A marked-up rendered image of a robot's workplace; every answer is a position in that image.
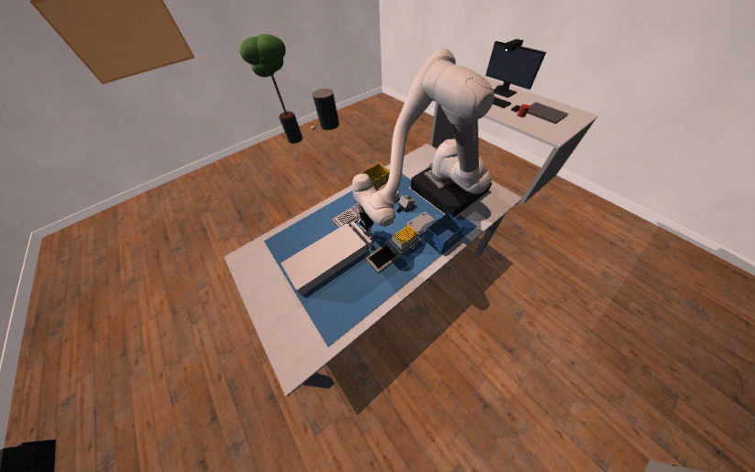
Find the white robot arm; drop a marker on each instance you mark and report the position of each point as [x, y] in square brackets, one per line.
[464, 96]

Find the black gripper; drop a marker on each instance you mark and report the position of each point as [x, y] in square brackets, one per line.
[367, 221]

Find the yellow open-top bin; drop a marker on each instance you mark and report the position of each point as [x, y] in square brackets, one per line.
[376, 172]

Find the dark blue bench mat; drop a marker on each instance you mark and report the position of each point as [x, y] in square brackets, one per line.
[344, 299]

